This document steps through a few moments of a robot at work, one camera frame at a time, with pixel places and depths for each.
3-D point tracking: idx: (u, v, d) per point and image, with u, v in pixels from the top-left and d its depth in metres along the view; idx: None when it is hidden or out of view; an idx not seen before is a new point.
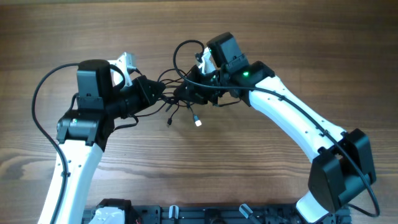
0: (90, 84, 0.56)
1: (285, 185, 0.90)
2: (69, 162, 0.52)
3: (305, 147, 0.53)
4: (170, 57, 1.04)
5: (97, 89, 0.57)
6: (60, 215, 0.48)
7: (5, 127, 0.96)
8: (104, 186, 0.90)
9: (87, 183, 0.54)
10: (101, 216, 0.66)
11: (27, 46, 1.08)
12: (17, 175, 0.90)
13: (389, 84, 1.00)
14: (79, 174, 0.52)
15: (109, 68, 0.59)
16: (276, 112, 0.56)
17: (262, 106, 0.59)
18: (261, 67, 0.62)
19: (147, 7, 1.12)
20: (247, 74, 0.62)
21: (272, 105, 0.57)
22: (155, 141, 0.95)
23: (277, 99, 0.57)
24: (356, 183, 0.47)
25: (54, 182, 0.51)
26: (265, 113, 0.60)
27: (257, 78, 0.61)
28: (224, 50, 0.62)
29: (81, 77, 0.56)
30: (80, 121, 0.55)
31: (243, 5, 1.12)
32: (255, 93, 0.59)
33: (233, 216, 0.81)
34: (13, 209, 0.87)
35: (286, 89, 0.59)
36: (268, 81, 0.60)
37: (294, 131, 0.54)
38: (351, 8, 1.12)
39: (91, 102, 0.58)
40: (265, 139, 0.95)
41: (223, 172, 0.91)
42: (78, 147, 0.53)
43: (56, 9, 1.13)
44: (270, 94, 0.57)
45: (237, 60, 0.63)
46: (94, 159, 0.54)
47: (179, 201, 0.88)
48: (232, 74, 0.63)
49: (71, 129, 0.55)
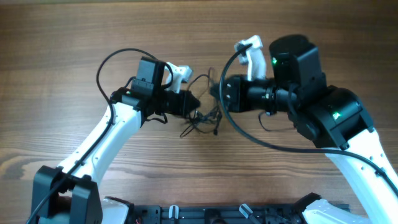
0: (148, 71, 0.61)
1: (285, 185, 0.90)
2: (117, 116, 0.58)
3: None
4: (170, 58, 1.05)
5: (152, 78, 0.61)
6: (98, 149, 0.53)
7: (5, 127, 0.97)
8: (104, 186, 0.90)
9: (120, 139, 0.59)
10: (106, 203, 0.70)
11: (27, 46, 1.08)
12: (17, 175, 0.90)
13: (389, 84, 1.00)
14: (122, 126, 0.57)
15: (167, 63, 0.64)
16: (367, 188, 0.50)
17: (349, 168, 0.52)
18: (354, 105, 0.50)
19: (147, 7, 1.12)
20: (337, 116, 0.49)
21: (363, 175, 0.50)
22: (155, 141, 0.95)
23: (372, 172, 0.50)
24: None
25: (99, 126, 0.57)
26: (346, 172, 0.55)
27: (348, 121, 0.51)
28: (303, 66, 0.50)
29: (144, 64, 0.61)
30: (130, 96, 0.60)
31: (243, 4, 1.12)
32: (349, 158, 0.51)
33: (233, 216, 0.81)
34: (13, 209, 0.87)
35: (384, 156, 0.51)
36: (364, 139, 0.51)
37: (380, 214, 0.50)
38: (351, 8, 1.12)
39: (142, 87, 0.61)
40: (265, 140, 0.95)
41: (223, 172, 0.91)
42: (125, 110, 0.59)
43: (56, 9, 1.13)
44: (366, 164, 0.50)
45: (314, 82, 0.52)
46: (133, 122, 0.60)
47: (179, 201, 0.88)
48: (311, 107, 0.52)
49: (123, 98, 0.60)
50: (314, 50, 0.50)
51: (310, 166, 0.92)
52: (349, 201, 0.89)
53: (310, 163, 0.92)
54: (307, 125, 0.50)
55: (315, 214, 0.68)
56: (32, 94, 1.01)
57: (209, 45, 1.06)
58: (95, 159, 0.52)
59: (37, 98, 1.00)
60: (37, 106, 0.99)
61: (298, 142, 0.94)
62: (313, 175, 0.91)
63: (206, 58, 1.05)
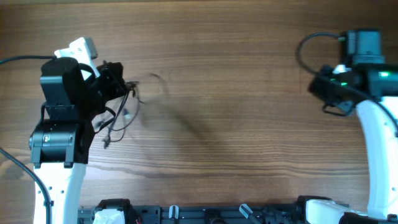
0: (56, 91, 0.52)
1: (285, 184, 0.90)
2: (50, 189, 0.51)
3: (379, 193, 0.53)
4: (170, 58, 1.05)
5: (67, 96, 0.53)
6: None
7: (5, 127, 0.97)
8: (104, 186, 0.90)
9: (75, 204, 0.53)
10: (101, 221, 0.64)
11: (28, 46, 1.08)
12: (17, 175, 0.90)
13: None
14: (63, 200, 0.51)
15: (76, 68, 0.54)
16: (382, 146, 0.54)
17: (371, 125, 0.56)
18: None
19: (146, 7, 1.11)
20: (384, 74, 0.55)
21: (384, 132, 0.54)
22: (155, 141, 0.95)
23: (391, 133, 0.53)
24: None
25: (37, 213, 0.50)
26: (366, 132, 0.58)
27: (391, 86, 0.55)
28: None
29: (45, 85, 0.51)
30: (53, 136, 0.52)
31: (243, 4, 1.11)
32: (376, 111, 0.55)
33: (233, 216, 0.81)
34: (13, 209, 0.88)
35: None
36: (395, 104, 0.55)
37: (383, 174, 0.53)
38: (352, 7, 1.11)
39: (64, 112, 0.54)
40: (265, 139, 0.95)
41: (222, 172, 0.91)
42: (56, 168, 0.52)
43: (56, 9, 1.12)
44: (392, 124, 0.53)
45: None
46: (76, 177, 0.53)
47: (179, 201, 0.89)
48: (367, 65, 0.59)
49: (45, 148, 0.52)
50: None
51: (310, 166, 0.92)
52: (349, 201, 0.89)
53: (310, 163, 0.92)
54: (354, 74, 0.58)
55: (316, 205, 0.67)
56: (32, 94, 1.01)
57: (209, 45, 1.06)
58: None
59: (37, 98, 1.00)
60: (36, 106, 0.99)
61: (298, 141, 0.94)
62: (313, 175, 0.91)
63: (206, 58, 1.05)
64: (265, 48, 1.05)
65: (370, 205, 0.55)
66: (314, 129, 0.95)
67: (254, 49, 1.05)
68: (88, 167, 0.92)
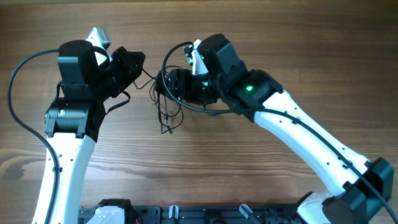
0: (71, 71, 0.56)
1: (285, 185, 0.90)
2: (60, 157, 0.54)
3: (325, 175, 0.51)
4: (171, 57, 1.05)
5: (82, 76, 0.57)
6: (56, 205, 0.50)
7: (5, 127, 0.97)
8: (104, 186, 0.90)
9: (81, 175, 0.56)
10: (100, 214, 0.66)
11: (27, 46, 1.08)
12: (17, 175, 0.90)
13: (389, 84, 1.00)
14: (71, 167, 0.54)
15: (92, 51, 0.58)
16: (295, 139, 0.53)
17: (275, 128, 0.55)
18: (266, 83, 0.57)
19: (147, 8, 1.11)
20: (250, 89, 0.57)
21: (285, 127, 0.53)
22: (155, 141, 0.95)
23: (290, 122, 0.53)
24: (374, 205, 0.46)
25: (46, 177, 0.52)
26: (278, 135, 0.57)
27: (262, 92, 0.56)
28: (221, 58, 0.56)
29: (62, 64, 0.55)
30: (68, 111, 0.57)
31: (243, 4, 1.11)
32: (265, 116, 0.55)
33: (233, 216, 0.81)
34: (13, 209, 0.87)
35: (298, 108, 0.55)
36: (277, 100, 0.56)
37: (312, 159, 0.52)
38: (352, 7, 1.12)
39: (78, 91, 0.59)
40: (265, 140, 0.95)
41: (223, 172, 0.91)
42: (68, 139, 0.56)
43: (56, 9, 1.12)
44: (283, 117, 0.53)
45: (236, 70, 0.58)
46: (84, 152, 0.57)
47: (179, 201, 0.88)
48: (235, 88, 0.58)
49: (60, 121, 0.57)
50: (229, 44, 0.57)
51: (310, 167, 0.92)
52: None
53: None
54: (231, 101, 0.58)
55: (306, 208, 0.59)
56: (32, 94, 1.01)
57: None
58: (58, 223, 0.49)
59: (37, 98, 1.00)
60: (36, 106, 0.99)
61: None
62: (313, 175, 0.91)
63: None
64: (260, 50, 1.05)
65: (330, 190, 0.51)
66: None
67: (252, 48, 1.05)
68: (88, 167, 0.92)
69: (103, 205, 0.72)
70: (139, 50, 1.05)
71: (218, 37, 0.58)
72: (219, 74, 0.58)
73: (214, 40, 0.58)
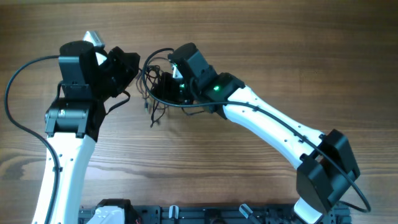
0: (73, 70, 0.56)
1: (285, 185, 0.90)
2: (60, 157, 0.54)
3: (286, 152, 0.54)
4: None
5: (83, 76, 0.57)
6: (56, 205, 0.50)
7: (5, 127, 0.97)
8: (104, 186, 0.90)
9: (81, 175, 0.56)
10: (101, 214, 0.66)
11: (27, 46, 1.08)
12: (17, 175, 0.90)
13: (389, 84, 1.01)
14: (72, 167, 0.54)
15: (93, 51, 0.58)
16: (257, 126, 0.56)
17: (240, 119, 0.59)
18: (232, 83, 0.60)
19: (146, 8, 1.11)
20: (217, 88, 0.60)
21: (248, 117, 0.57)
22: (155, 141, 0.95)
23: (251, 111, 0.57)
24: (341, 183, 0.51)
25: (46, 177, 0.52)
26: (244, 126, 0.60)
27: (228, 90, 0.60)
28: (193, 65, 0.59)
29: (63, 63, 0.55)
30: (68, 111, 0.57)
31: (243, 5, 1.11)
32: (230, 107, 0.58)
33: (233, 216, 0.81)
34: (13, 209, 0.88)
35: (258, 98, 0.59)
36: (239, 94, 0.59)
37: (272, 139, 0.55)
38: (352, 7, 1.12)
39: (79, 91, 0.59)
40: (265, 140, 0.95)
41: (223, 172, 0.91)
42: (68, 139, 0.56)
43: (56, 9, 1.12)
44: (245, 107, 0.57)
45: (206, 74, 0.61)
46: (85, 152, 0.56)
47: (179, 201, 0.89)
48: (206, 89, 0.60)
49: (60, 120, 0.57)
50: (198, 52, 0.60)
51: None
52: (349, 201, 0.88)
53: None
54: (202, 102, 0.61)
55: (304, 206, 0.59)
56: (32, 94, 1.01)
57: (209, 45, 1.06)
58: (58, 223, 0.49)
59: (37, 98, 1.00)
60: (36, 106, 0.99)
61: None
62: None
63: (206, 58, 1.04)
64: (260, 50, 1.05)
65: (294, 166, 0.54)
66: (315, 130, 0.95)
67: (252, 48, 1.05)
68: (88, 167, 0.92)
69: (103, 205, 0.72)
70: (139, 51, 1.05)
71: (188, 46, 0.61)
72: (191, 79, 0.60)
73: (185, 48, 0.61)
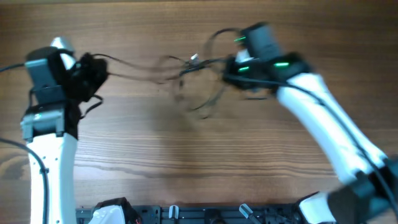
0: (42, 73, 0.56)
1: (285, 184, 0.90)
2: (44, 159, 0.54)
3: (337, 159, 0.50)
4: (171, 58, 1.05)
5: (52, 77, 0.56)
6: (51, 206, 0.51)
7: (5, 127, 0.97)
8: (104, 186, 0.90)
9: (69, 172, 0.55)
10: (99, 214, 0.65)
11: (27, 46, 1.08)
12: (17, 175, 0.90)
13: (389, 84, 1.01)
14: (58, 167, 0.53)
15: (58, 53, 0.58)
16: (313, 118, 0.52)
17: (295, 106, 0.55)
18: (300, 63, 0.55)
19: (147, 7, 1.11)
20: (280, 66, 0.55)
21: (308, 107, 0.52)
22: (155, 141, 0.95)
23: (313, 102, 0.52)
24: (383, 205, 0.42)
25: (35, 181, 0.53)
26: (298, 116, 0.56)
27: (295, 70, 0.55)
28: (259, 38, 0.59)
29: (32, 68, 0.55)
30: (43, 114, 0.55)
31: (243, 4, 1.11)
32: (288, 92, 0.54)
33: (233, 216, 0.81)
34: (13, 209, 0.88)
35: (325, 93, 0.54)
36: (305, 79, 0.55)
37: (327, 140, 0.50)
38: (352, 7, 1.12)
39: (50, 93, 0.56)
40: (265, 140, 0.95)
41: (223, 172, 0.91)
42: (48, 140, 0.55)
43: (56, 9, 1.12)
44: (308, 96, 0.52)
45: (270, 52, 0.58)
46: (69, 149, 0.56)
47: (179, 201, 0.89)
48: (270, 65, 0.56)
49: (37, 125, 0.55)
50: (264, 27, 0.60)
51: (310, 167, 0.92)
52: None
53: (310, 163, 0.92)
54: (258, 78, 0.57)
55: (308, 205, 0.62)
56: None
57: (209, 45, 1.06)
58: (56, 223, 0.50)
59: None
60: None
61: (298, 142, 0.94)
62: (313, 175, 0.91)
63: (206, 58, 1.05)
64: None
65: (341, 174, 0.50)
66: None
67: None
68: (88, 167, 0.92)
69: (101, 207, 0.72)
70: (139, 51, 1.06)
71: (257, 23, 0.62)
72: (254, 54, 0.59)
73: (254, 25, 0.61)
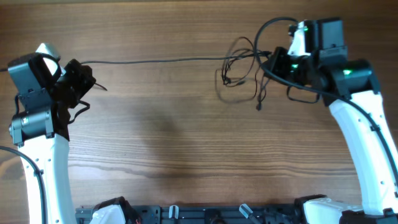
0: (25, 78, 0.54)
1: (285, 184, 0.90)
2: (37, 161, 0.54)
3: (368, 190, 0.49)
4: (171, 58, 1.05)
5: (36, 81, 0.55)
6: (49, 206, 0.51)
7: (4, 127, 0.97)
8: (104, 186, 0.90)
9: (64, 172, 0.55)
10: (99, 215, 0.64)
11: (27, 46, 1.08)
12: (17, 175, 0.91)
13: (390, 84, 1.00)
14: (51, 167, 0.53)
15: (40, 57, 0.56)
16: (359, 140, 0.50)
17: (346, 124, 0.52)
18: (367, 71, 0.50)
19: (147, 8, 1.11)
20: (347, 72, 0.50)
21: (360, 130, 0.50)
22: (155, 141, 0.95)
23: (367, 127, 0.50)
24: None
25: (30, 184, 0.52)
26: (342, 130, 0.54)
27: (358, 78, 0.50)
28: (326, 31, 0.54)
29: (14, 74, 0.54)
30: (31, 117, 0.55)
31: (243, 4, 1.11)
32: (347, 109, 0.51)
33: (234, 216, 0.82)
34: (13, 209, 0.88)
35: (383, 117, 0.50)
36: (365, 97, 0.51)
37: (365, 167, 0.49)
38: (352, 7, 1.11)
39: (36, 98, 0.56)
40: (265, 139, 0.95)
41: (223, 172, 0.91)
42: (40, 142, 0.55)
43: (56, 9, 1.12)
44: (364, 117, 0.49)
45: (335, 50, 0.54)
46: (61, 149, 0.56)
47: (179, 201, 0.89)
48: (331, 66, 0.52)
49: (25, 129, 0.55)
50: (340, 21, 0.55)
51: (310, 167, 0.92)
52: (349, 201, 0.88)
53: (310, 163, 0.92)
54: (319, 76, 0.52)
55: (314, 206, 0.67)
56: None
57: (209, 45, 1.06)
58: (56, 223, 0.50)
59: None
60: None
61: (298, 142, 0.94)
62: (313, 175, 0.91)
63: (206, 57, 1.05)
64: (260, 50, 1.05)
65: (366, 204, 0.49)
66: (314, 130, 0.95)
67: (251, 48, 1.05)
68: (88, 167, 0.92)
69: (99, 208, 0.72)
70: (139, 51, 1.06)
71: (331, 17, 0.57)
72: (316, 49, 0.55)
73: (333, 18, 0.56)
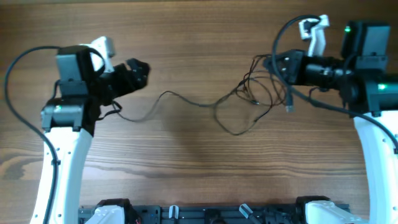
0: (69, 67, 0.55)
1: (285, 184, 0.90)
2: (58, 150, 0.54)
3: (379, 216, 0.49)
4: (170, 58, 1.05)
5: (79, 71, 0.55)
6: (56, 199, 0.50)
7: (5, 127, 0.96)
8: (104, 186, 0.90)
9: (79, 168, 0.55)
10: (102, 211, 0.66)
11: (28, 46, 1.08)
12: (17, 175, 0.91)
13: None
14: (70, 160, 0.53)
15: (88, 51, 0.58)
16: (379, 162, 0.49)
17: (370, 142, 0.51)
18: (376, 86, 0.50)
19: (147, 8, 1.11)
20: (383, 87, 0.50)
21: (382, 152, 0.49)
22: (156, 141, 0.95)
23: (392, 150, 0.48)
24: None
25: (46, 170, 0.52)
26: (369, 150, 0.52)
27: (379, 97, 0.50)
28: (371, 35, 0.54)
29: (61, 61, 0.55)
30: (63, 107, 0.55)
31: (243, 5, 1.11)
32: (374, 127, 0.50)
33: (234, 216, 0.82)
34: (14, 208, 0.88)
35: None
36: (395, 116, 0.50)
37: (381, 192, 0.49)
38: (352, 7, 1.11)
39: (74, 88, 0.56)
40: (265, 139, 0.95)
41: (223, 172, 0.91)
42: (64, 132, 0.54)
43: (56, 9, 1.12)
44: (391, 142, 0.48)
45: (374, 60, 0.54)
46: (83, 145, 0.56)
47: (179, 201, 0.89)
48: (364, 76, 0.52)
49: (56, 117, 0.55)
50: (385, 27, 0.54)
51: (310, 166, 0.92)
52: (349, 201, 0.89)
53: (310, 163, 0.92)
54: (350, 86, 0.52)
55: (314, 208, 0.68)
56: (33, 94, 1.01)
57: (209, 45, 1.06)
58: (59, 217, 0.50)
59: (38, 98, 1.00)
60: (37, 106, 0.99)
61: (298, 142, 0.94)
62: (313, 175, 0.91)
63: (206, 58, 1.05)
64: (260, 50, 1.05)
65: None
66: (314, 130, 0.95)
67: (251, 48, 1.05)
68: (88, 167, 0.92)
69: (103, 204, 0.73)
70: (139, 51, 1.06)
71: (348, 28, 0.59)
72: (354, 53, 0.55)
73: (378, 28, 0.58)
